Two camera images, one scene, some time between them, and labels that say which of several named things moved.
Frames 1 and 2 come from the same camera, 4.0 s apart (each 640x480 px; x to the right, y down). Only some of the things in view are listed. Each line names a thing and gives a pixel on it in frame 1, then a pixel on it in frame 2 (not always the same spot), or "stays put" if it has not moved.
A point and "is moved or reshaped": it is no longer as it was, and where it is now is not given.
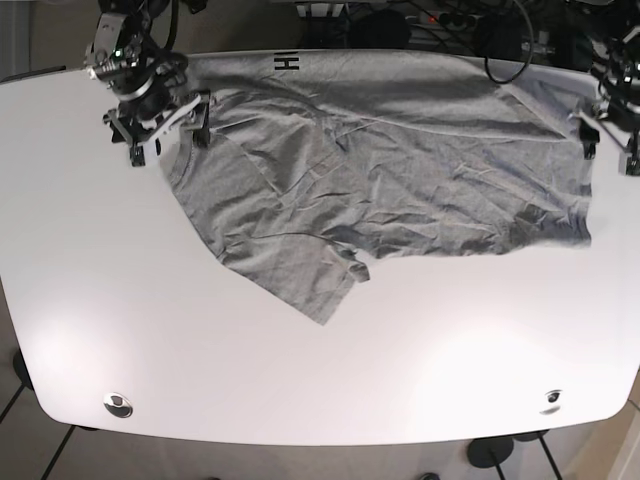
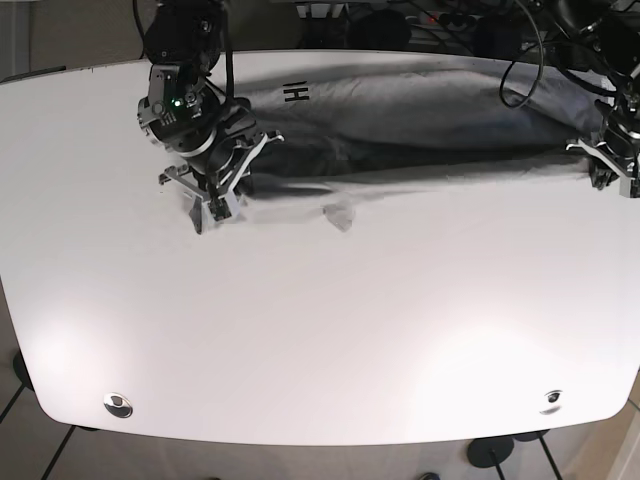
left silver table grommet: [118, 405] stays put
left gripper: [148, 89] to [185, 112]
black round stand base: [491, 451] stays put
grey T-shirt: [316, 159] is moved or reshaped
